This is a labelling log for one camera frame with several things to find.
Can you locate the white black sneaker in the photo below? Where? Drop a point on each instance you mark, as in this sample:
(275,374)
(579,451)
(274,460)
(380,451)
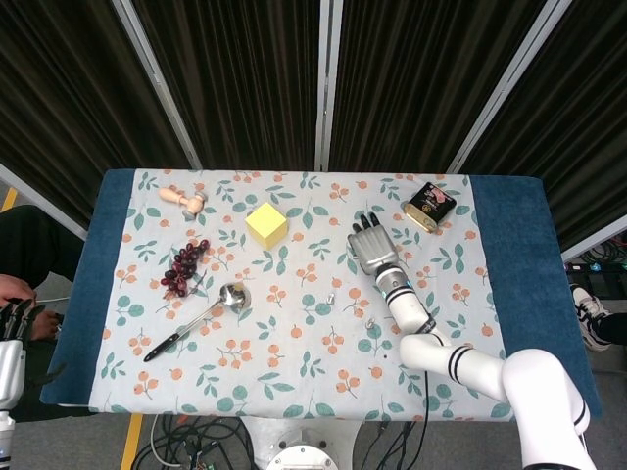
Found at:
(588,313)

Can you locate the yellow floor tape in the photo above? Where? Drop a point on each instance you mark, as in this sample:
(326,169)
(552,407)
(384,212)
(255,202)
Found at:
(7,201)
(130,440)

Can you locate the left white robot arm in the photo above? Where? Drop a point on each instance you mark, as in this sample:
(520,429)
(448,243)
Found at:
(6,436)

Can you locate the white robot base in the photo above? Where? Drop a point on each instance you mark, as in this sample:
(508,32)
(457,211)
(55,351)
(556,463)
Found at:
(303,445)

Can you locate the aluminium frame post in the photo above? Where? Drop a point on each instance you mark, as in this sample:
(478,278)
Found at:
(509,83)
(593,247)
(327,83)
(157,83)
(44,201)

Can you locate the blue covered table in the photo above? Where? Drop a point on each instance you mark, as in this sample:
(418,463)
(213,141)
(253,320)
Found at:
(519,230)

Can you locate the black gold meat tin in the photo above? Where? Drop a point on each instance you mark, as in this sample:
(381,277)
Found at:
(431,205)

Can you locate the black pleated curtain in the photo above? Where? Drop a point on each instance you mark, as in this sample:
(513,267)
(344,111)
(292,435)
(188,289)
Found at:
(578,122)
(416,83)
(73,98)
(235,83)

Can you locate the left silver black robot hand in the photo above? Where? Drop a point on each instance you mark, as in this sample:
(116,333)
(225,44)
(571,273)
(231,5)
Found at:
(10,367)

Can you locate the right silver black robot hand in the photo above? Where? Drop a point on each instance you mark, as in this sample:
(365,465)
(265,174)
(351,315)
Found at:
(374,245)

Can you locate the dark red grape bunch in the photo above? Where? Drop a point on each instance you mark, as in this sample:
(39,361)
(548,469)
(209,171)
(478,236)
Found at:
(183,267)

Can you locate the wooden toy mallet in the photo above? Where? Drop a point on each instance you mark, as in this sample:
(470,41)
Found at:
(196,203)

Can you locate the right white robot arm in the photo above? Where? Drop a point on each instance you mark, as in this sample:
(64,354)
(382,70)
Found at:
(470,364)

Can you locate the black trouser leg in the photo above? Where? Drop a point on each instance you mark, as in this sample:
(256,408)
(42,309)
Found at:
(614,329)

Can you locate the yellow cube block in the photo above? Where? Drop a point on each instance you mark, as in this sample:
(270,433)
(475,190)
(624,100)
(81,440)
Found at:
(266,227)

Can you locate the floral print tablecloth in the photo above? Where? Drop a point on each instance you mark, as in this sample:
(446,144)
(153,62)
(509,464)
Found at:
(274,352)

